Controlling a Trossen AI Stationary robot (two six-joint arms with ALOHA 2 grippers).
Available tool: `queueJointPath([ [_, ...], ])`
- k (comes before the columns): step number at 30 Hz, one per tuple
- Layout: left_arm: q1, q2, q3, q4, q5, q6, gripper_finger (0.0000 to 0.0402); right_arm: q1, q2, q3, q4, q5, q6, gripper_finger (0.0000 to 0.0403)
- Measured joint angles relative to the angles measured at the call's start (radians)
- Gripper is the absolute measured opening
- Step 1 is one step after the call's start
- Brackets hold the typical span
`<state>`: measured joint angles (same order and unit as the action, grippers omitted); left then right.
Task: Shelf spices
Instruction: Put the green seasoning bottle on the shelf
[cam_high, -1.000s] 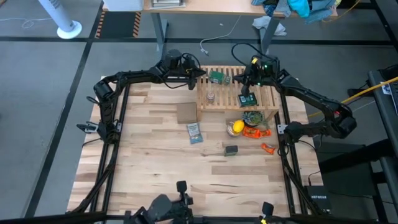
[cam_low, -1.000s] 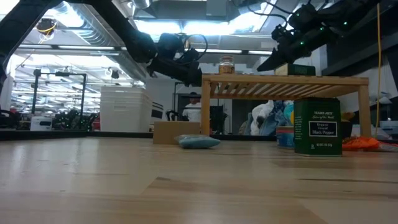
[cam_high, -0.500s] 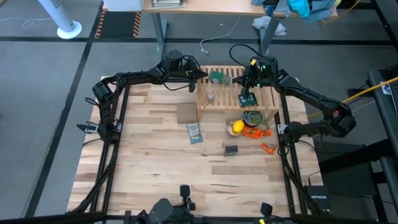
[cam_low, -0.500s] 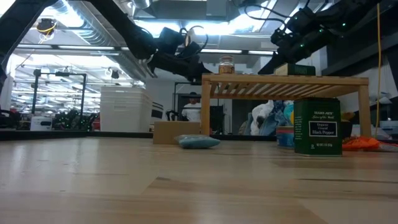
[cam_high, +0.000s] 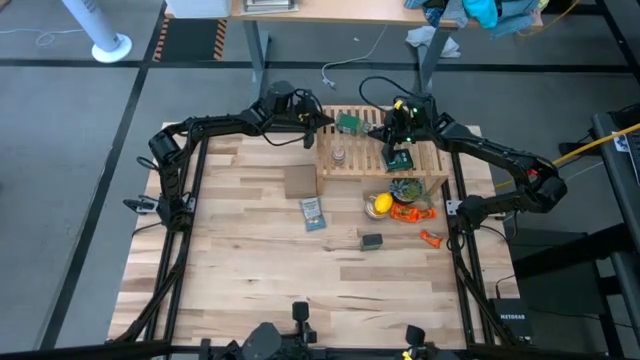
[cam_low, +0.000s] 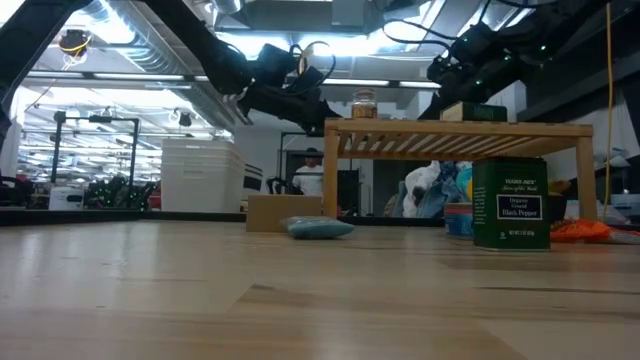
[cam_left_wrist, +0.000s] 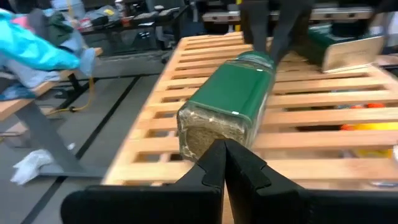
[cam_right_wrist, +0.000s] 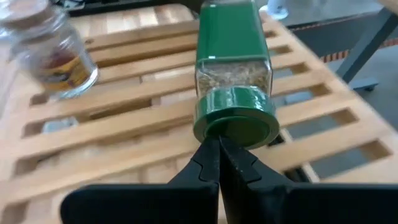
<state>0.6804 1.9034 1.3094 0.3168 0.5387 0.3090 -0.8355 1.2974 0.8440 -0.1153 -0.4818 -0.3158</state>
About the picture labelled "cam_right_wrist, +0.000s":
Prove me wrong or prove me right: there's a wooden slatted shelf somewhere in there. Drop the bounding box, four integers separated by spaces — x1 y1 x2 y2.
0 2 398 224

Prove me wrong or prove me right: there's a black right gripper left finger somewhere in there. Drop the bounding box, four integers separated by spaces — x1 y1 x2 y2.
60 136 221 224

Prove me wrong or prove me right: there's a black mat with hazard stripes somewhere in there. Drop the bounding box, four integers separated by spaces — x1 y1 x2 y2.
320 37 398 65

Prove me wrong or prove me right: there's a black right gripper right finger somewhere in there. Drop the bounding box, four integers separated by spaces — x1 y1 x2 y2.
220 138 398 224

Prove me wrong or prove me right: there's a small cork-topped glass jar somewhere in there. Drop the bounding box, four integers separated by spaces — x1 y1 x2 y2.
0 0 100 101

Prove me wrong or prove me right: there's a black metal table frame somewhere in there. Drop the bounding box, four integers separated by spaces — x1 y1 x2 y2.
67 0 203 17

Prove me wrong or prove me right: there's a green-lidded oregano spice jar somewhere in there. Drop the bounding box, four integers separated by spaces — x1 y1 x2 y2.
192 0 280 150

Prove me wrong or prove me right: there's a wooden desk with grey legs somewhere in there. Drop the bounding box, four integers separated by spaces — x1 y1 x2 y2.
335 0 398 93

